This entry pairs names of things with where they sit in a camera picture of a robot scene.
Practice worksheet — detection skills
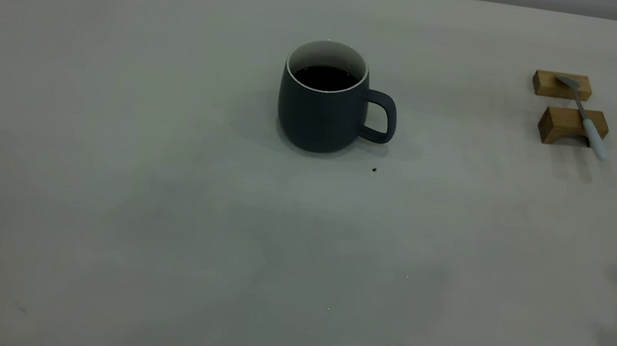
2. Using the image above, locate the dark grey mug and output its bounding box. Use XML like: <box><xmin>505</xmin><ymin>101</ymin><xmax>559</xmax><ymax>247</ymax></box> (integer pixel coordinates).
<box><xmin>270</xmin><ymin>33</ymin><xmax>409</xmax><ymax>166</ymax></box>

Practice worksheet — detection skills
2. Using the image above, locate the arched wooden block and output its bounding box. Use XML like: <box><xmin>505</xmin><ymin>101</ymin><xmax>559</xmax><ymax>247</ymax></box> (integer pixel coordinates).
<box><xmin>535</xmin><ymin>101</ymin><xmax>612</xmax><ymax>154</ymax></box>

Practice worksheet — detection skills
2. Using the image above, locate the metal spoon with white handle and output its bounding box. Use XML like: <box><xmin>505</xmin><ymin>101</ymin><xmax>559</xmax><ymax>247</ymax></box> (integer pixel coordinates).
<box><xmin>543</xmin><ymin>74</ymin><xmax>617</xmax><ymax>162</ymax></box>

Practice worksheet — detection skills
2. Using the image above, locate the flat rectangular wooden block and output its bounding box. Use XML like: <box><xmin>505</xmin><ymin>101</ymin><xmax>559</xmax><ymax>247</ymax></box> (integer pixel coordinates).
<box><xmin>530</xmin><ymin>67</ymin><xmax>595</xmax><ymax>104</ymax></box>

